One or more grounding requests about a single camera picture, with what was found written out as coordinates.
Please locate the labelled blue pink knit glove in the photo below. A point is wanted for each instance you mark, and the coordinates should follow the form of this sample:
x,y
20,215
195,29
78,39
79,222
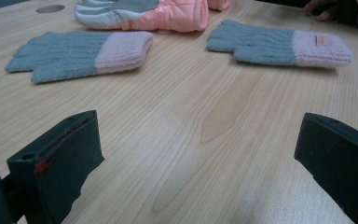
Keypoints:
x,y
261,46

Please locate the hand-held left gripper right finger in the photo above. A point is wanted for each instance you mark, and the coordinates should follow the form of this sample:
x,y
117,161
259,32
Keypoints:
x,y
345,161

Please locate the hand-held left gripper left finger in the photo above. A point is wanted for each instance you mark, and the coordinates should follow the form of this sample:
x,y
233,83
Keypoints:
x,y
62,161

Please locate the round grey table grommet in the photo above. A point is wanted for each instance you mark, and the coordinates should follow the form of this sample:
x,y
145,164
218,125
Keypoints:
x,y
50,8

